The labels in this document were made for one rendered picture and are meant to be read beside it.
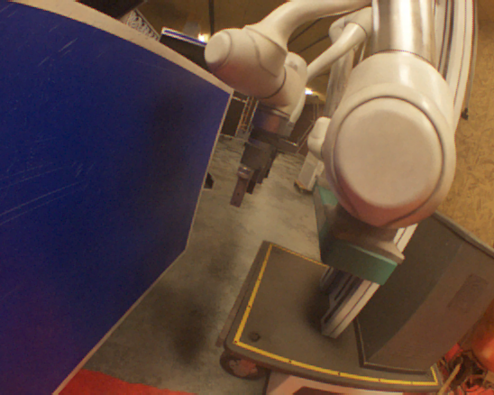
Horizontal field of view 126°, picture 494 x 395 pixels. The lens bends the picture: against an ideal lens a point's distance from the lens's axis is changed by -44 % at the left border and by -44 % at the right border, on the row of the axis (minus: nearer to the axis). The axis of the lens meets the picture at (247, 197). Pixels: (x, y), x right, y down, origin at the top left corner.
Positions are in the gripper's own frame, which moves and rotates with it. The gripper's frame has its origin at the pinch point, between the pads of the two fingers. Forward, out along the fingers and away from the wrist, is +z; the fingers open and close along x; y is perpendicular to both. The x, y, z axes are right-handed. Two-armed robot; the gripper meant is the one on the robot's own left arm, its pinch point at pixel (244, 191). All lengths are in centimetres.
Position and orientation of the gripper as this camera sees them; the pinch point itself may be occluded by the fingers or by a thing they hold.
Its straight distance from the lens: 60.5
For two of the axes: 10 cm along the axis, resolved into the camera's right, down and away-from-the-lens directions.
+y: -9.1, -3.8, 1.4
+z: -3.2, 8.9, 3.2
